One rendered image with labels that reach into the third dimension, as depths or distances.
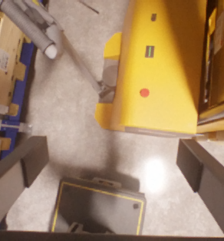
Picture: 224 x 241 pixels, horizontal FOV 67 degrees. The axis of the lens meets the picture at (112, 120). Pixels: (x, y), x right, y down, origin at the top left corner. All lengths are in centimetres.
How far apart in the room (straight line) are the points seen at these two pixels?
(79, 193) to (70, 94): 97
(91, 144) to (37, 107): 72
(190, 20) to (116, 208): 127
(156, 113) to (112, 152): 97
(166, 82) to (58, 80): 135
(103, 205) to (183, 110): 96
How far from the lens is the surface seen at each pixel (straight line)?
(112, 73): 132
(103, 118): 134
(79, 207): 150
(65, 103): 184
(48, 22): 63
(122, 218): 146
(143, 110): 78
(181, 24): 96
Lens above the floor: 165
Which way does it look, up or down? 80 degrees down
